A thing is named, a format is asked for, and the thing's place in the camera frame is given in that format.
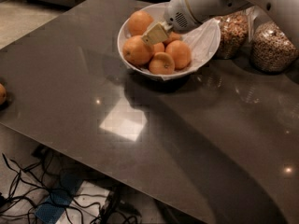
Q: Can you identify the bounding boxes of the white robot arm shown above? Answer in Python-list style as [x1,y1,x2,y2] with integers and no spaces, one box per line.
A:
[142,0,299,48]

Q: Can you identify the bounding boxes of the blue mat on floor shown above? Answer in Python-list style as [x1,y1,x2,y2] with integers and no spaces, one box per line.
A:
[35,174,83,224]

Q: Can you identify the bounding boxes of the glass jar of grains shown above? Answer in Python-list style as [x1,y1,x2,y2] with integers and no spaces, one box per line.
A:
[249,21,299,73]

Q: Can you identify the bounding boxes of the orange front with stem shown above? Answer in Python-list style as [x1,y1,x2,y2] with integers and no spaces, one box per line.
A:
[149,52,175,75]

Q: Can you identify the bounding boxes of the white plastic bowl liner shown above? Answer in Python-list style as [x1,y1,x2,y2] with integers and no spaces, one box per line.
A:
[120,3,221,81]

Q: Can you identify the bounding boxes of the small middle orange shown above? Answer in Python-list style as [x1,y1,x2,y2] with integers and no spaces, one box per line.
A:
[153,42,165,54]

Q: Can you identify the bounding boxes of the glass jar of nuts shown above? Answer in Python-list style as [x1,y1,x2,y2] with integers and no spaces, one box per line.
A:
[216,11,249,59]

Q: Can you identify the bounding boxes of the white bowl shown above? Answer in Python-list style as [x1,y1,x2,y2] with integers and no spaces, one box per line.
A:
[117,3,221,81]

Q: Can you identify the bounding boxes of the orange at table edge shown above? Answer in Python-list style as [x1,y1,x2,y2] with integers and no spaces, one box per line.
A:
[0,83,7,105]

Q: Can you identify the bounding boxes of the black floor cables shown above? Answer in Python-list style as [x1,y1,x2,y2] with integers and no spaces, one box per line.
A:
[0,147,141,224]

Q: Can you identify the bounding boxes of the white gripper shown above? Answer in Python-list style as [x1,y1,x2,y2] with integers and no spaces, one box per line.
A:
[141,0,201,45]

